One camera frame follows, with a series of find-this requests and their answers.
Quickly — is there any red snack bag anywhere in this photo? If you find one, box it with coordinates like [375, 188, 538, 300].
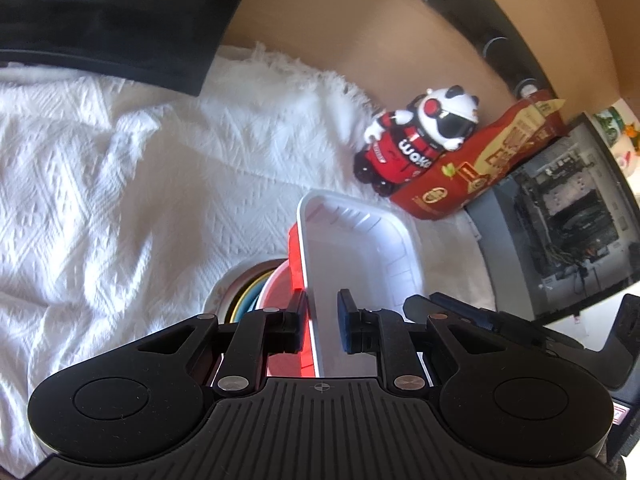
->
[390, 91, 568, 221]

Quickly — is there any panda figurine in red jacket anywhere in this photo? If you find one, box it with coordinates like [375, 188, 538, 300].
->
[354, 85, 482, 196]

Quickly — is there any black computer monitor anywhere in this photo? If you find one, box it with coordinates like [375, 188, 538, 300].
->
[0, 0, 261, 97]

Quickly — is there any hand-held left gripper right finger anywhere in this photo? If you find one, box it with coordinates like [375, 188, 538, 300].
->
[336, 288, 505, 397]

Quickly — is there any white bowl with yellow rim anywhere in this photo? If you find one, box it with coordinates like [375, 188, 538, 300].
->
[225, 272, 281, 322]

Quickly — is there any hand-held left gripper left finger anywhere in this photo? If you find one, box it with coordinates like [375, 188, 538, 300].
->
[136, 291, 307, 397]

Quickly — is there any white textured cloth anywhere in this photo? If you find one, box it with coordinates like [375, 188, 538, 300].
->
[0, 45, 496, 466]

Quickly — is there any white printed box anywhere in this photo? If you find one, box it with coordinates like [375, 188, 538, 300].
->
[592, 100, 640, 173]

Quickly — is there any red and white rectangular tray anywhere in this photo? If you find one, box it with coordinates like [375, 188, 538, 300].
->
[288, 190, 426, 378]

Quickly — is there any white computer case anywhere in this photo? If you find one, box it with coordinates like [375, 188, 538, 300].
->
[462, 115, 640, 326]

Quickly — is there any blue bowl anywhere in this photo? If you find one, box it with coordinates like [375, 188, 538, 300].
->
[235, 275, 281, 322]

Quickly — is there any black wall power strip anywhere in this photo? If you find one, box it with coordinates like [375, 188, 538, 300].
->
[377, 0, 556, 98]

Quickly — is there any white paper bowl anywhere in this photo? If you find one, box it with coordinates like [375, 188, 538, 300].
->
[252, 265, 302, 312]

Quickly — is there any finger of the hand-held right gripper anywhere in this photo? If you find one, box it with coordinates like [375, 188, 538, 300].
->
[404, 292, 501, 333]

